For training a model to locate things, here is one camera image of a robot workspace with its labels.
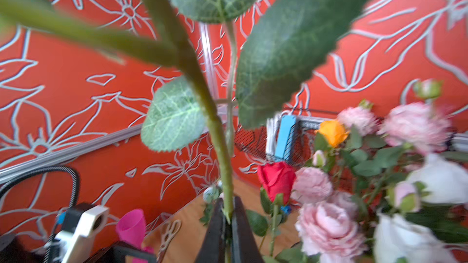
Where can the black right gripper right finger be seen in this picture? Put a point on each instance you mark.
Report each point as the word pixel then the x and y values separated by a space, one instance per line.
pixel 244 247

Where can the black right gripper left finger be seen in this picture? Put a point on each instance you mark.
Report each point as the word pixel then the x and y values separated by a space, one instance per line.
pixel 213 246

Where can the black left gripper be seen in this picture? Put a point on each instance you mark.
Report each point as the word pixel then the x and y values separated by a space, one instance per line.
pixel 118 253

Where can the large red rose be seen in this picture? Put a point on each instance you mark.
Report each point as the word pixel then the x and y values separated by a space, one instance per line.
pixel 273 196

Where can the orange yellow rose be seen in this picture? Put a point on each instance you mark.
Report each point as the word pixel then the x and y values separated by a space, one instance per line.
pixel 333 132

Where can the white cream rose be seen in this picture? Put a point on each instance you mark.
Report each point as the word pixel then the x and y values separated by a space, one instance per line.
pixel 446 181

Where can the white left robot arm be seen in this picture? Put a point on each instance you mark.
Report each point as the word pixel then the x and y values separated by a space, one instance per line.
pixel 73 233

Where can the pink plastic goblet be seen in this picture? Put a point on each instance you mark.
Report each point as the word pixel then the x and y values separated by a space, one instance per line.
pixel 131 229

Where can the light blue box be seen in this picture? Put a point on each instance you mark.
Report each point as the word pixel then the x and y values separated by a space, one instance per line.
pixel 285 139

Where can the beige handled scissors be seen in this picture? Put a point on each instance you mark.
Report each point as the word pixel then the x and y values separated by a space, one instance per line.
pixel 169 231

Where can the black wire basket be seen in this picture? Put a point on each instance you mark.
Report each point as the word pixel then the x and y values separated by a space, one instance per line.
pixel 257 140

